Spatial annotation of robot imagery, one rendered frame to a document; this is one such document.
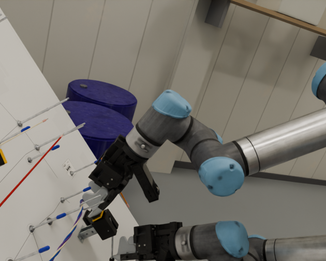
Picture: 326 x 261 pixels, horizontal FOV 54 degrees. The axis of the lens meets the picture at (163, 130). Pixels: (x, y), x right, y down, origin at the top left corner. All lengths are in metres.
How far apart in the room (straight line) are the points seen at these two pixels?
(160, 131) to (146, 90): 2.55
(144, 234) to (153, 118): 0.30
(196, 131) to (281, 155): 0.18
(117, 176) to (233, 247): 0.29
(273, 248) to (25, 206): 0.56
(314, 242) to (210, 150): 0.32
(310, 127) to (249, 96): 3.04
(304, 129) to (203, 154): 0.20
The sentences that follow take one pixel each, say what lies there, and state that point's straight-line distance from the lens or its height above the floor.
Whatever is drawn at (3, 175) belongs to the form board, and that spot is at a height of 1.23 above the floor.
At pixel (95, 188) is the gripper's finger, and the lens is 0.84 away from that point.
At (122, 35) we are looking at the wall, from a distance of 3.05.
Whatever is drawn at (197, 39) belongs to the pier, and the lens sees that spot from 3.07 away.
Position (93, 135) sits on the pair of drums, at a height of 0.87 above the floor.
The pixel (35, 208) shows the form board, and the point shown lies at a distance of 0.78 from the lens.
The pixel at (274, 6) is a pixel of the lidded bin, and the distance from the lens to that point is 3.01.
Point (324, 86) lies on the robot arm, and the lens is 0.88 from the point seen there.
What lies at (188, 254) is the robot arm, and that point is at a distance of 0.77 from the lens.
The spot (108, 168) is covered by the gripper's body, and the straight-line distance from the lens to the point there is 0.74.
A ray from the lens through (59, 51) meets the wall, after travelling 3.04.
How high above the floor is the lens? 1.65
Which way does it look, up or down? 21 degrees down
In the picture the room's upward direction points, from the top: 18 degrees clockwise
